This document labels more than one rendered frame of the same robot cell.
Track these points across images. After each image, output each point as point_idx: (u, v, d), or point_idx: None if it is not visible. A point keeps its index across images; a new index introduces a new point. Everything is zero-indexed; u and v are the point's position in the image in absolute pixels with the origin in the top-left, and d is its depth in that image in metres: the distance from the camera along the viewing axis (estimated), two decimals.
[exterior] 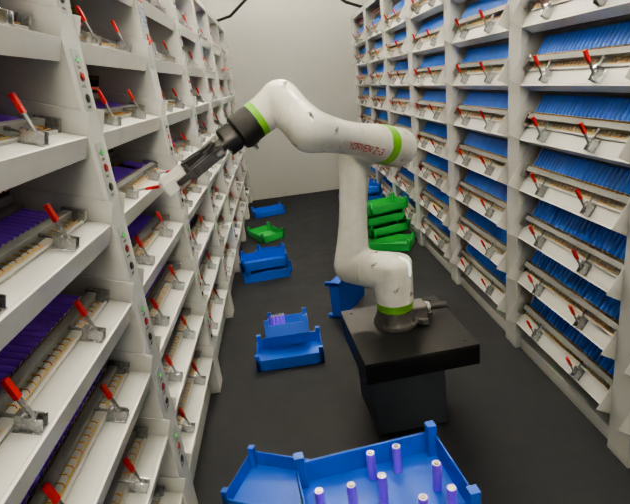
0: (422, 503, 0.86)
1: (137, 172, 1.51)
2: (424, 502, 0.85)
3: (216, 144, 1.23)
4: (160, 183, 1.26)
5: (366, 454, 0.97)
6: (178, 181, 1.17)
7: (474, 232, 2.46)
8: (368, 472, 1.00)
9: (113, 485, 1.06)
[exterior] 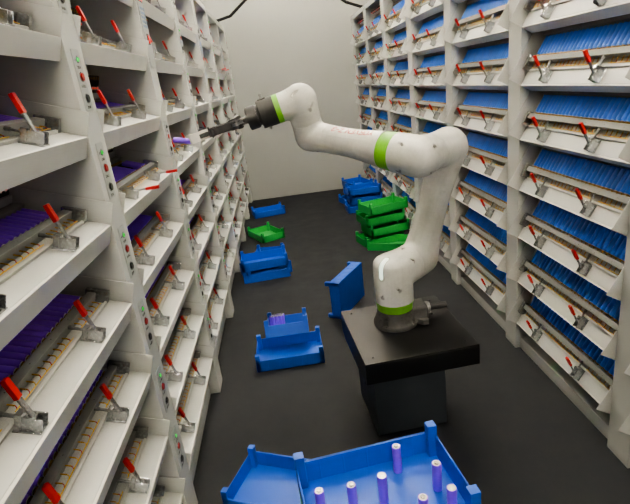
0: (422, 503, 0.86)
1: (137, 172, 1.51)
2: (424, 502, 0.85)
3: (243, 124, 1.61)
4: (190, 141, 1.60)
5: None
6: None
7: (474, 232, 2.46)
8: (175, 140, 1.60)
9: (113, 485, 1.06)
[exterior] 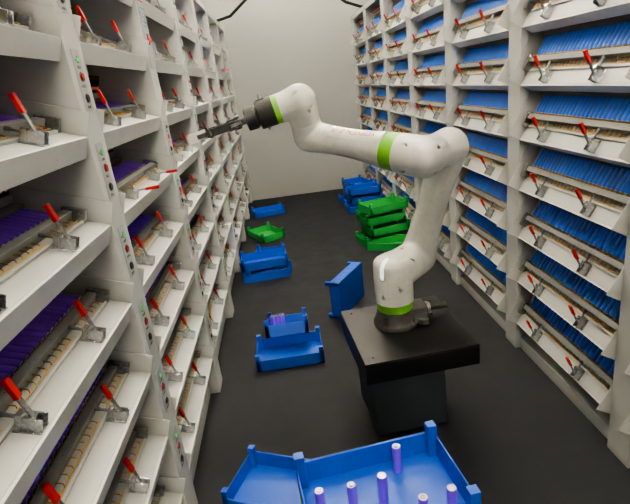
0: (422, 503, 0.86)
1: (137, 172, 1.51)
2: (424, 502, 0.85)
3: None
4: (188, 142, 1.57)
5: None
6: None
7: (474, 232, 2.46)
8: None
9: (113, 485, 1.06)
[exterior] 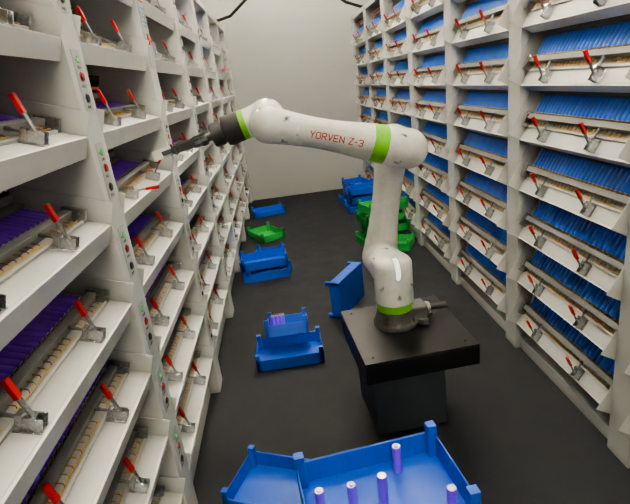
0: None
1: (133, 171, 1.51)
2: None
3: (205, 134, 1.53)
4: (152, 155, 1.55)
5: None
6: (162, 152, 1.52)
7: (474, 232, 2.46)
8: None
9: (113, 485, 1.06)
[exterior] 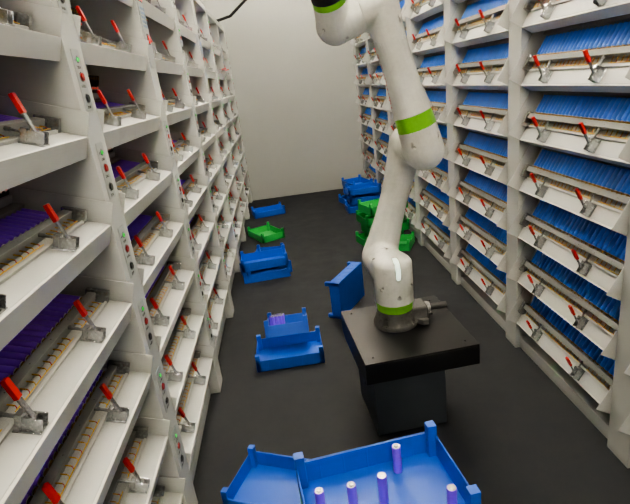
0: None
1: (130, 171, 1.51)
2: None
3: None
4: None
5: None
6: None
7: (474, 232, 2.46)
8: None
9: (113, 485, 1.06)
